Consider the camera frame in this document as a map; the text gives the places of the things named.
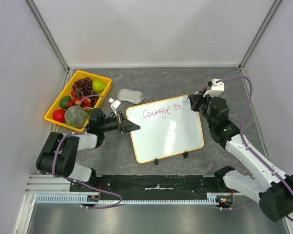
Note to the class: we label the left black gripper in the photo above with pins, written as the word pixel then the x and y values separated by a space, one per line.
pixel 127 126

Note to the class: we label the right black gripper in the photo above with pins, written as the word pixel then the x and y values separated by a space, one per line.
pixel 197 100

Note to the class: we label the orange framed whiteboard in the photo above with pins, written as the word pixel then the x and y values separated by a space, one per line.
pixel 168 127

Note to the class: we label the purple capped white marker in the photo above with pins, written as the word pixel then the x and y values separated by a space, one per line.
pixel 203 90

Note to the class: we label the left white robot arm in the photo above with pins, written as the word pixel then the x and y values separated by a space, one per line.
pixel 58 155

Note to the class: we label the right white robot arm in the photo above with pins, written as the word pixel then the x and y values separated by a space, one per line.
pixel 271 188

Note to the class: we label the grey whiteboard eraser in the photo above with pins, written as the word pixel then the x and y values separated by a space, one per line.
pixel 131 96

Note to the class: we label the yellow plastic fruit tray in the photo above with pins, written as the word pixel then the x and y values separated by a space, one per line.
pixel 66 92

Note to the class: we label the green pear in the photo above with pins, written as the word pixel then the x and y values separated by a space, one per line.
pixel 98 86

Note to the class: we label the green netted melon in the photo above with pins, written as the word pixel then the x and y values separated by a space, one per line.
pixel 71 119

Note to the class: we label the dark purple grape bunch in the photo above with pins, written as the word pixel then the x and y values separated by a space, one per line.
pixel 85 86

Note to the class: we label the green lime fruit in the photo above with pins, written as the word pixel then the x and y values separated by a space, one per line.
pixel 63 102

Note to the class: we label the red apple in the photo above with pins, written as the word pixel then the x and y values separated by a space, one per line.
pixel 58 115

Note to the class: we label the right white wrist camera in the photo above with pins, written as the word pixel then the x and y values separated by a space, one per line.
pixel 215 88

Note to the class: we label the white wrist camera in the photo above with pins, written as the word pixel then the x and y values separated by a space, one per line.
pixel 114 104
pixel 215 88

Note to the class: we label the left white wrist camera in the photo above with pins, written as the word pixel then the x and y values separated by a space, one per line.
pixel 114 104

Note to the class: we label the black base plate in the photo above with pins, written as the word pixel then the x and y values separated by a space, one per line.
pixel 160 186

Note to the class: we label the white slotted cable duct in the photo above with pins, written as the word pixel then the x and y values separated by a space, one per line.
pixel 93 199

